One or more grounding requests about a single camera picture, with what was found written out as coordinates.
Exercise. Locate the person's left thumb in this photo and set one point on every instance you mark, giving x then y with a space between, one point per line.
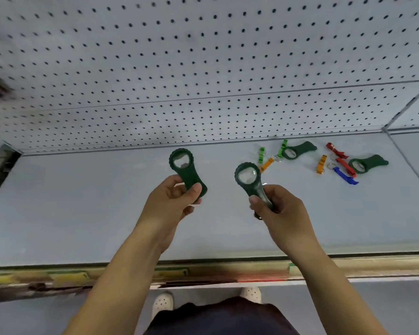
190 193

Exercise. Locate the white pegboard side panel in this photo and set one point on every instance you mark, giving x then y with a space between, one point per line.
415 109

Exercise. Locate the shelf edge price rail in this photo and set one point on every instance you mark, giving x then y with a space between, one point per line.
369 266

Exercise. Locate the dark shorts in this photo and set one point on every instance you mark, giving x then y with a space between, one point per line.
220 319

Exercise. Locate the person's right thumb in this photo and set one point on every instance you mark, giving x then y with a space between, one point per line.
260 204

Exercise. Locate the person's right forearm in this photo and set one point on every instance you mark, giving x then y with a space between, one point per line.
335 296

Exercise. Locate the person's left hand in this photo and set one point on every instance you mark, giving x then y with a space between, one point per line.
160 212

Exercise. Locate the white pegboard back panel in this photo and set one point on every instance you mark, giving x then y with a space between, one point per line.
195 66

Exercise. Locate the person's right hand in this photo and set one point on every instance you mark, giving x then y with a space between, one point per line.
286 219

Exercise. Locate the white shoe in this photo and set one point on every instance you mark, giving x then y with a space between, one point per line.
162 303
251 294

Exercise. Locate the white left shoe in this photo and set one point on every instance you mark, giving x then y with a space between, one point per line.
162 303

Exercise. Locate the dark green bottle opener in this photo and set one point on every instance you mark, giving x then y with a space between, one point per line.
187 175
375 161
247 165
305 148

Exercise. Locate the person's left forearm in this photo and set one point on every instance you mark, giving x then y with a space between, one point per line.
122 286

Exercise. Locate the green yellow shelf label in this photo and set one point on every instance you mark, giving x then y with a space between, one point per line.
171 273

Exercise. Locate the white right shoe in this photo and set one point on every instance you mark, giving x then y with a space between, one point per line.
251 294

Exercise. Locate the red shelf label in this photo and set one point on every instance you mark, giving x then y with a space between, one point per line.
261 277

